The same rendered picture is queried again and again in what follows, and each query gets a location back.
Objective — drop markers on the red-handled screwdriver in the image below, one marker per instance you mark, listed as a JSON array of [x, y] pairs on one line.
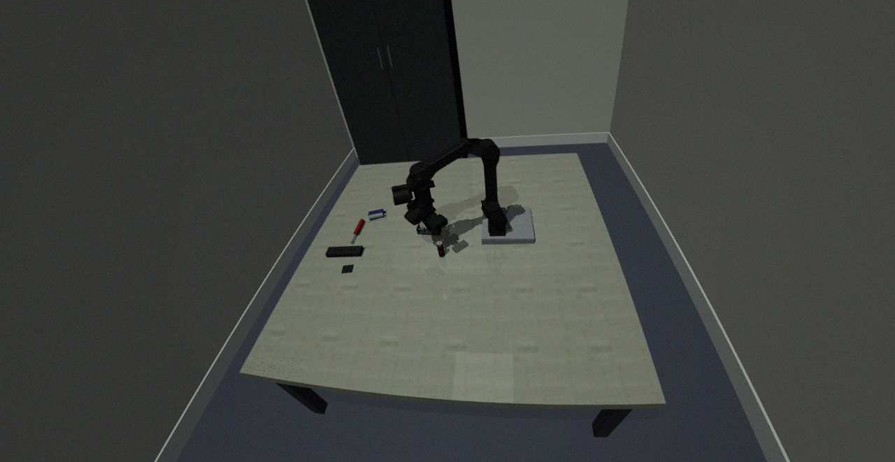
[[358, 229]]

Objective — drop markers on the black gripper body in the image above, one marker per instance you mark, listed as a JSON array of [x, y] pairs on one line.
[[435, 221]]

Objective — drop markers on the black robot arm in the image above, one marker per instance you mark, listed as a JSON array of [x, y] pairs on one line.
[[419, 181]]

